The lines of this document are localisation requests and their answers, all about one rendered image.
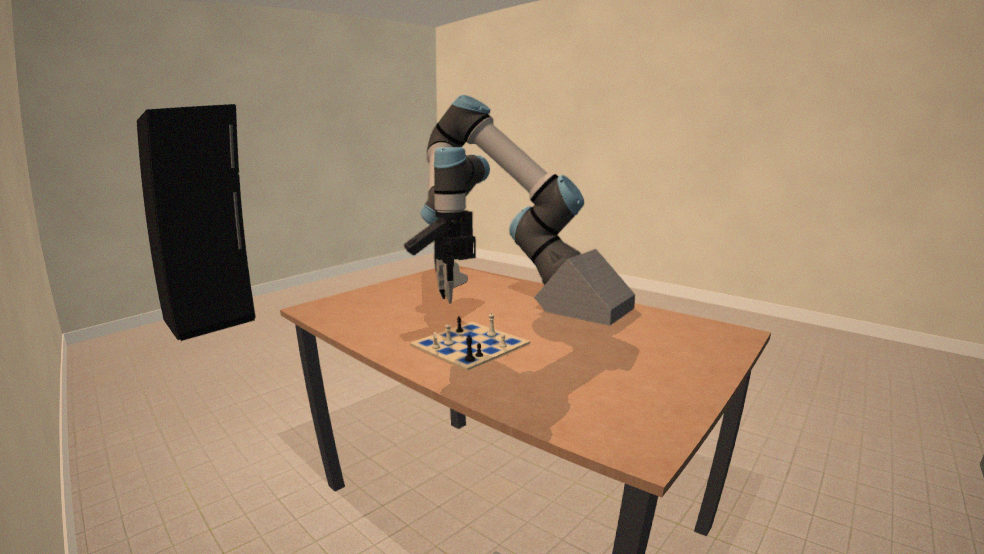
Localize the blue and cream chessboard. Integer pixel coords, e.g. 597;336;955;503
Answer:
410;322;530;370

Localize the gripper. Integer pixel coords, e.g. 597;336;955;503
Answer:
434;210;476;304

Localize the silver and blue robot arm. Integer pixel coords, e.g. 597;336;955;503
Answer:
404;95;584;285

